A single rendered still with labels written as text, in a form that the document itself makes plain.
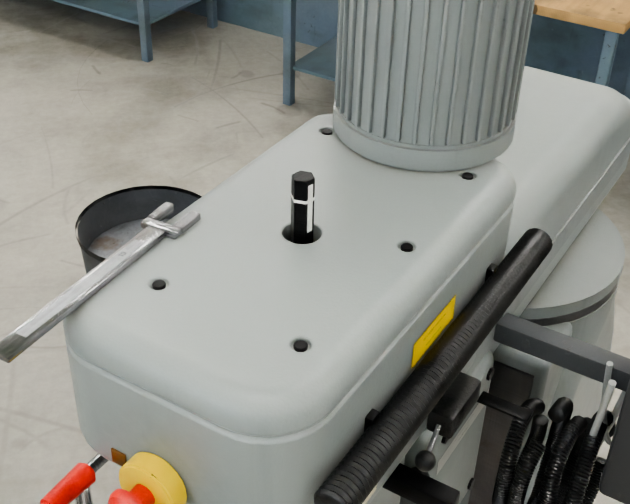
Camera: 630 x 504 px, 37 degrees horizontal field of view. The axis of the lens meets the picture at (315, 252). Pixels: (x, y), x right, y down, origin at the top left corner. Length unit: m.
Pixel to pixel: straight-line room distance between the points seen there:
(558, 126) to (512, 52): 0.45
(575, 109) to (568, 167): 0.15
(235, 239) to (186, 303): 0.10
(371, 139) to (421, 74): 0.10
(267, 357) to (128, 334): 0.12
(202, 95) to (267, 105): 0.39
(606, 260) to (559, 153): 0.23
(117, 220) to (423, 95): 2.57
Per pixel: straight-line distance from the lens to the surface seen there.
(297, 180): 0.85
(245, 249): 0.86
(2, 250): 4.31
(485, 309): 0.95
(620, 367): 1.19
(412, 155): 0.98
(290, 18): 5.15
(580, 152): 1.39
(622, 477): 1.17
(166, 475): 0.81
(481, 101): 0.97
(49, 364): 3.67
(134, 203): 3.44
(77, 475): 0.92
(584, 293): 1.42
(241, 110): 5.31
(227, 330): 0.77
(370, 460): 0.79
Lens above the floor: 2.39
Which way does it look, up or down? 35 degrees down
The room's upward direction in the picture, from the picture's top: 2 degrees clockwise
